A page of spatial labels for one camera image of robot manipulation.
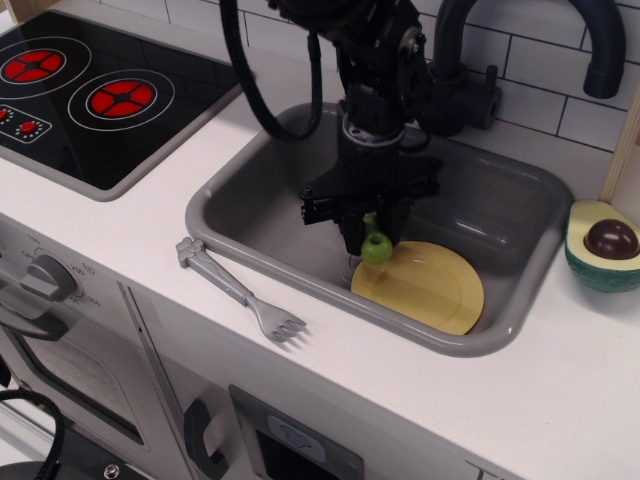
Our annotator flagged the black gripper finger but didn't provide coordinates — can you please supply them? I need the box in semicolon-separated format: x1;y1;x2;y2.
376;198;411;246
339;211;365;256

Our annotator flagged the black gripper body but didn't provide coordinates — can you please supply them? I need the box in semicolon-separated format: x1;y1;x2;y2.
299;127;443;224

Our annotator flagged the grey spatula green handle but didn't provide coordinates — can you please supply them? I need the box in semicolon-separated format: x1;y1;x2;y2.
361;212;393;264

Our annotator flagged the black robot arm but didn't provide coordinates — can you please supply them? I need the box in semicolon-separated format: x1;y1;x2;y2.
269;1;442;256

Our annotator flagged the yellow plate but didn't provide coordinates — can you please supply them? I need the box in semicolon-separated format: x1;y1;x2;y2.
351;241;485;335

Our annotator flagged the grey plastic sink basin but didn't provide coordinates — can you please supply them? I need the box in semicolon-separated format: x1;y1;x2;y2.
186;104;572;357

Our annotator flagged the black faucet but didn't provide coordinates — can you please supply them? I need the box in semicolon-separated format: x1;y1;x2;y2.
415;1;626;137

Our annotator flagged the grey toy fork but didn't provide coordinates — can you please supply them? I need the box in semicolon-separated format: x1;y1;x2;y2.
176;237;307;343

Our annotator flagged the toy avocado half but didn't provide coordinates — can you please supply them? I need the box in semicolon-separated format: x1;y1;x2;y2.
565;200;639;293

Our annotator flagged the toy dishwasher panel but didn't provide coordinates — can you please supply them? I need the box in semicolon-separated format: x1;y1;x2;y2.
228;385;364;480

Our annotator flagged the black toy stove top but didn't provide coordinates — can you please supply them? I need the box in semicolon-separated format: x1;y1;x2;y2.
1;10;241;201

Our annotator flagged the toy oven door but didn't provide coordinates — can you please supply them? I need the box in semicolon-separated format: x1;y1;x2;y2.
1;302;153;450

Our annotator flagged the grey oven knob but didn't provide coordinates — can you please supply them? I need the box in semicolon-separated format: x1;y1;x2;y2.
20;255;77;302

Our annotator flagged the black braided cable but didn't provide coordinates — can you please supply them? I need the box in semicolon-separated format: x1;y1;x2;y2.
218;0;324;142
0;389;67;480

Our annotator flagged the wooden frame post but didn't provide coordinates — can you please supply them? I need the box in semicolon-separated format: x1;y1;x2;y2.
599;88;639;203

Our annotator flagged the dark grey cabinet handle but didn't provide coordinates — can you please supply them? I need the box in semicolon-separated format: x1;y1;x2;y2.
183;399;229;480

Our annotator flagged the grey oven door handle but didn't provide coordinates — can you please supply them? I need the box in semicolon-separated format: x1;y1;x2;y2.
1;287;69;342

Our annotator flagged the black braided cable lower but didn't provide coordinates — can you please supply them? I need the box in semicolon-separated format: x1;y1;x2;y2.
0;389;67;480

